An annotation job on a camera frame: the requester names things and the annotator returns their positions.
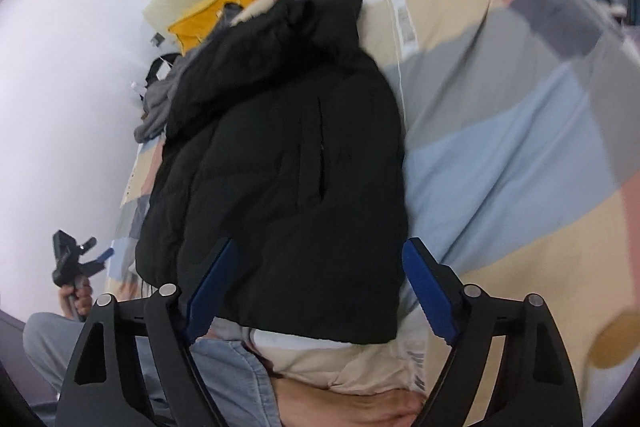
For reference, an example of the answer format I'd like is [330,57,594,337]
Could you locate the dark grey sock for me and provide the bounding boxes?
[220,2,247,28]

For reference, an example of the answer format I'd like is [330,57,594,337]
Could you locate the black puffer jacket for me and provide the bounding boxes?
[135,0,409,346]

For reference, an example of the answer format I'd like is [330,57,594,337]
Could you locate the yellow pillow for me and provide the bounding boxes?
[167,0,266,56]

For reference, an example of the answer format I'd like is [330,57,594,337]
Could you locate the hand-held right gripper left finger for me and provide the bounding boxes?
[55,237,241,427]

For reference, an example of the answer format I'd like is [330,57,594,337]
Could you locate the person's blue jeans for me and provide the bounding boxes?
[22,311,282,427]

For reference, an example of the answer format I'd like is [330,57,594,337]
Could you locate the black bag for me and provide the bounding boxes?
[145,53,182,86]

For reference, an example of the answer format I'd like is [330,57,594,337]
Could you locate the patchwork checked quilt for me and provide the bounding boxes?
[240,0,640,373]

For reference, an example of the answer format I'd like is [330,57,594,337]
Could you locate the person's left hand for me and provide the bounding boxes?
[59,283,94,322]

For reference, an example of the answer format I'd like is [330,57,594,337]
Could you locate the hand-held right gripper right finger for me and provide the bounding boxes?
[402,237,586,427]

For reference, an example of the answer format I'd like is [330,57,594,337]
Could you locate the beige cloth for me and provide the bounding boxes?
[207,319,428,395]

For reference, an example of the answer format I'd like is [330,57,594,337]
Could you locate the grey fleece garment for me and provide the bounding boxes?
[132,56,193,144]

